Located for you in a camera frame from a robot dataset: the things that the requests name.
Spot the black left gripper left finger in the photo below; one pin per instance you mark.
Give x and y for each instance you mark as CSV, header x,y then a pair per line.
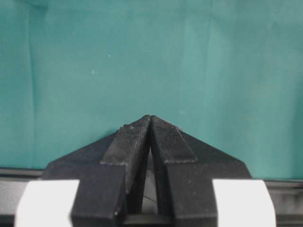
x,y
111,172

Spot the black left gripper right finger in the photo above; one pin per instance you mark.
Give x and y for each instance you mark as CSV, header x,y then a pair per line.
x,y
184,169

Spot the green table cloth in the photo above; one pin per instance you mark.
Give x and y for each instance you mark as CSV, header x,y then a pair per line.
x,y
228,72

